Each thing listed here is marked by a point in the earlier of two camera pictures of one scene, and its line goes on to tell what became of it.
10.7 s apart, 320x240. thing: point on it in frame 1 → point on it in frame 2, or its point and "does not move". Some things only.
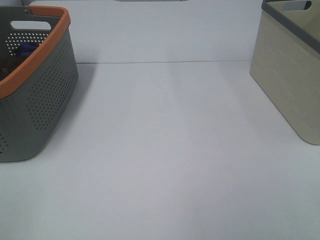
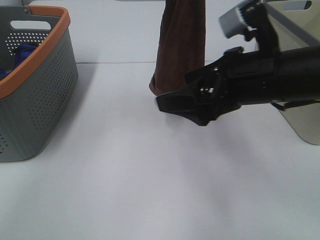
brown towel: (7, 65) → (181, 46)
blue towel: (25, 50) does not move
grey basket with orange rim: (39, 75) does not move
